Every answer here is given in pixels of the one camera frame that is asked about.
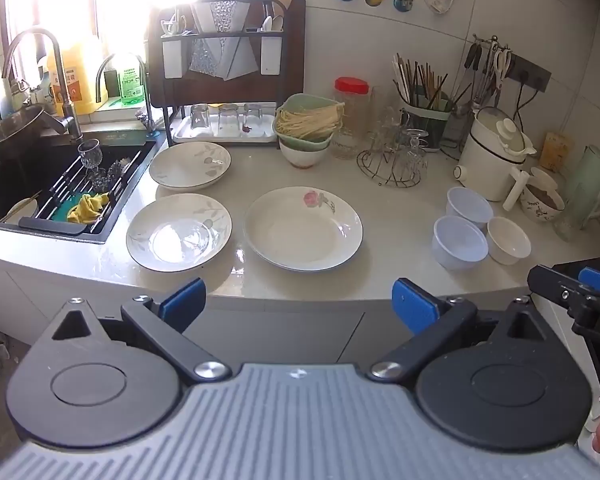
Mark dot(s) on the yellow oil bottle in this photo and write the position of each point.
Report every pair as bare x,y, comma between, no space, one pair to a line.
77,80

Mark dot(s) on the steel pot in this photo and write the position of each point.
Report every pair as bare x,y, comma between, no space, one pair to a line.
15,127

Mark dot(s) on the white tray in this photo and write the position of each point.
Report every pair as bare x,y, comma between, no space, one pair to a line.
180,135

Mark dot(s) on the black dish rack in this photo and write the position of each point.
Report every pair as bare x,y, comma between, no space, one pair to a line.
220,35

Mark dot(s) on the green detergent bottle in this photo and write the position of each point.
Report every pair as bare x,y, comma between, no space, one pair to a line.
131,82

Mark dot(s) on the cream ceramic bowl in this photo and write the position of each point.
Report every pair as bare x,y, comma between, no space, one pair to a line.
509,242

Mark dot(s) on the tall steel kitchen faucet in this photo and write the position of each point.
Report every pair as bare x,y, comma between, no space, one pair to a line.
30,35

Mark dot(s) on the green bowl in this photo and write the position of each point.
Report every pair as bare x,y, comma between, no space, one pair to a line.
305,102

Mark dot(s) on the bundle of chopsticks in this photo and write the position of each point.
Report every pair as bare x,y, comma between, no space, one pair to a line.
422,80

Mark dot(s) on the dry noodles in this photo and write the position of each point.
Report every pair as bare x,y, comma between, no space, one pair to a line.
307,122

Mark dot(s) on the black kitchen sink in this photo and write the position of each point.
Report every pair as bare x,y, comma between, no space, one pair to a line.
10,185

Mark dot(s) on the clear textured glass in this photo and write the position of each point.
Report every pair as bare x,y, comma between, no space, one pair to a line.
570,210

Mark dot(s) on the dark wooden cutting board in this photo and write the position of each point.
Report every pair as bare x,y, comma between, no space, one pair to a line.
292,60

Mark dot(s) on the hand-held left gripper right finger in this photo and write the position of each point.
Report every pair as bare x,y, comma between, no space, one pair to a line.
412,305

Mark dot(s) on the floral bowl with brown food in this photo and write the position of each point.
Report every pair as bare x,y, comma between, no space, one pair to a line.
542,205

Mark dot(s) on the small steel faucet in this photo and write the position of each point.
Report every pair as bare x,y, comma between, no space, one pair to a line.
100,75

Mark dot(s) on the white dish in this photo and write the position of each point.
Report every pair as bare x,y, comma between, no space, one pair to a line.
20,207

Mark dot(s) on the row of hanging utensils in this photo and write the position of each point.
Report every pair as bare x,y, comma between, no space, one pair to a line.
480,70

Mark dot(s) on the white leaf pattern plate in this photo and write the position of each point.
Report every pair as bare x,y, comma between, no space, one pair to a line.
190,165
180,235

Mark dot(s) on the black sink drain rack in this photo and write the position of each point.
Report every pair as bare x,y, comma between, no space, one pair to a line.
60,225

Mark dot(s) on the grey power strip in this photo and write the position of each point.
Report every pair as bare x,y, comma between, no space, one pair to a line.
532,72

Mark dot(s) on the white plastic bowl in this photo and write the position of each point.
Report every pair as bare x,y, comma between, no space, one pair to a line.
469,205
459,245

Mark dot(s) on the steel wool scrubber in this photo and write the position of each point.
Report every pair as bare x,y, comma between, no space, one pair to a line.
119,169

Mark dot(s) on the clear wine glass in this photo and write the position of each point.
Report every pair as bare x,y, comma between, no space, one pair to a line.
90,155

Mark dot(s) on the green chopstick holder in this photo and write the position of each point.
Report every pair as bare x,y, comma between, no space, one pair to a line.
430,125

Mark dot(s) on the green sponge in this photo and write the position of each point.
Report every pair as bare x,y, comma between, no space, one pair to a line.
60,210

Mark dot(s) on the white pink flower plate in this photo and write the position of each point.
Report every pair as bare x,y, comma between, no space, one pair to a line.
302,232

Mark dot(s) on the yellow cloth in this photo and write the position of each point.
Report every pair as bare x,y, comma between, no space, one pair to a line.
89,207

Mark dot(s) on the clear jar red lid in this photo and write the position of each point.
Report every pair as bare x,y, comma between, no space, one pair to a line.
352,110

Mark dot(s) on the white ceramic bowl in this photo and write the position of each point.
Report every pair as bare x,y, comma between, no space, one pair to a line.
304,157

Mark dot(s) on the white utensil holder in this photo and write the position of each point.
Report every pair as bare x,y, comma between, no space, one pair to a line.
175,57
271,55

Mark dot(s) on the grey patterned cloth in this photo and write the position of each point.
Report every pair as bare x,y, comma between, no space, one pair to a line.
222,45

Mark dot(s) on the white electric pot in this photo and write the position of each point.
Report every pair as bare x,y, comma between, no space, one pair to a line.
485,160

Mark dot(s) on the clear drinking glass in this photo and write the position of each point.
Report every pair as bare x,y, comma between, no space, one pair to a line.
228,119
253,117
200,117

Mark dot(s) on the yellow packet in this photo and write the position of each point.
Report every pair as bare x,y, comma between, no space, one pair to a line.
555,152

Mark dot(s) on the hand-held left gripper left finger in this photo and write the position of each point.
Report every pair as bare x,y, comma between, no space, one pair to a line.
182,302

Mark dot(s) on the cluster of clear glass cups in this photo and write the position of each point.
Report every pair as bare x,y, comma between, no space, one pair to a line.
390,132

